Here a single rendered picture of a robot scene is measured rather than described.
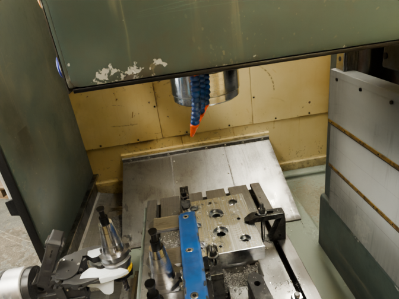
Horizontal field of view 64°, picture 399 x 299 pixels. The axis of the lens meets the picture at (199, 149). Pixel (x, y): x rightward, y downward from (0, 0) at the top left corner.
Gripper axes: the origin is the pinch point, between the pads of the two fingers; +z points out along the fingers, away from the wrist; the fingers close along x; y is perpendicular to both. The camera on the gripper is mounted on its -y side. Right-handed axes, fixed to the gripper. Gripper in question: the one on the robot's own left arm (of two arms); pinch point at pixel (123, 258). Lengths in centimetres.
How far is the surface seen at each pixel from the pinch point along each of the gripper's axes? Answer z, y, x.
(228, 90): 28.3, -27.3, -14.7
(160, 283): 8.7, -3.3, 11.5
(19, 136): -41, -11, -58
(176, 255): 11.5, -1.6, 4.0
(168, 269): 10.5, -5.1, 10.5
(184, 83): 19.2, -30.4, -15.0
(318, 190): 87, 64, -98
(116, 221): -27, 54, -90
